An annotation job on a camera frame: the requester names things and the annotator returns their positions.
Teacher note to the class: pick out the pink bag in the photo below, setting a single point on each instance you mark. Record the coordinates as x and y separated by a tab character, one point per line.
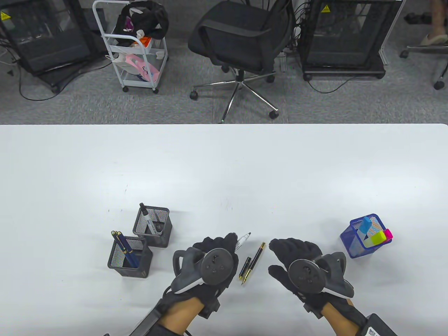
143	66

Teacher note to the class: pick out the black forearm sensor box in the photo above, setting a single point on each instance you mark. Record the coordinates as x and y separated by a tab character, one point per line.
378	327

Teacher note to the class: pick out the beige slipper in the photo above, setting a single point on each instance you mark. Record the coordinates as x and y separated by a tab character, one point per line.
434	40

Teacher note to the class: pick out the white power strip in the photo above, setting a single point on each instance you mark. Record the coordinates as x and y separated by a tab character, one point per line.
283	63

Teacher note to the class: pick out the person's right hand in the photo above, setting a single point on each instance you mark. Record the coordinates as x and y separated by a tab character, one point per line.
297	250

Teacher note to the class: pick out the black fountain pen cap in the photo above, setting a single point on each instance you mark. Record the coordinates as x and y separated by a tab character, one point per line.
245	267

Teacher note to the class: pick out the person's left forearm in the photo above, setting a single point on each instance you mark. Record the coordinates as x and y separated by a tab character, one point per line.
182	315

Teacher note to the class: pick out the person's right forearm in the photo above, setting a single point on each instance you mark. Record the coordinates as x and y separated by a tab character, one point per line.
339	322

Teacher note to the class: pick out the person's left hand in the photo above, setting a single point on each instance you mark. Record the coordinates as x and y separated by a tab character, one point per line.
217	243

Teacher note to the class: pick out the black gold fountain pen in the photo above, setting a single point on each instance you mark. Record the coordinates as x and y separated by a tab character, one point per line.
254	260

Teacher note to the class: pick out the black power strip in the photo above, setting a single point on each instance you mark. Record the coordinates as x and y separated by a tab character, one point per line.
414	18

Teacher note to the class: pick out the pink highlighter pen cap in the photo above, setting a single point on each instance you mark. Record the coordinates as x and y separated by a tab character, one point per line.
388	233

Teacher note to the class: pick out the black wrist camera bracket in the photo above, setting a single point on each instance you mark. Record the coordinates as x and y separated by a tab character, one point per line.
313	309
211	308

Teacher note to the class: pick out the black office chair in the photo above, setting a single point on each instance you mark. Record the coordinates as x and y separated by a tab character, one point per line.
238	38
439	85

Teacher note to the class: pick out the black mesh cabinet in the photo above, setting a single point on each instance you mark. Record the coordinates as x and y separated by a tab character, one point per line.
343	38
52	38

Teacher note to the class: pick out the white plastic bag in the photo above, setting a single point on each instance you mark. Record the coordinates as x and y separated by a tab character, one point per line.
120	63

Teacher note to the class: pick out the black mesh pen holder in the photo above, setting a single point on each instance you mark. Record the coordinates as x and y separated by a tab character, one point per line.
164	241
115	260

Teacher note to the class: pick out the grey handheld controller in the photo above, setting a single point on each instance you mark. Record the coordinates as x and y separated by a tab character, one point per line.
218	266
304	276

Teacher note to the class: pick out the yellow highlighter pen cap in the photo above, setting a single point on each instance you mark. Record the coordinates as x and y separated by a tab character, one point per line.
378	238

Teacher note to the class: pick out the yellow highlighter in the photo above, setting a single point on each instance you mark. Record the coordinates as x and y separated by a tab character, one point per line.
367	242

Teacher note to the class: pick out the black bag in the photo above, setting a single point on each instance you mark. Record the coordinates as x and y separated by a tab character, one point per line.
150	17

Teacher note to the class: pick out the blue fountain pen cap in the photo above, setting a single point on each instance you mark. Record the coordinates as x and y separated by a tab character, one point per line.
123	240

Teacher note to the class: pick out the blue mesh pen holder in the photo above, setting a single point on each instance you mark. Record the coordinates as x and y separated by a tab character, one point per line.
346	239

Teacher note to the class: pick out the orange box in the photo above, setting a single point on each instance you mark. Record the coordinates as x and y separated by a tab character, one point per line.
145	42

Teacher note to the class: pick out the white rolling cart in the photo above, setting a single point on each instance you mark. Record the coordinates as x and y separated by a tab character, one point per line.
120	43

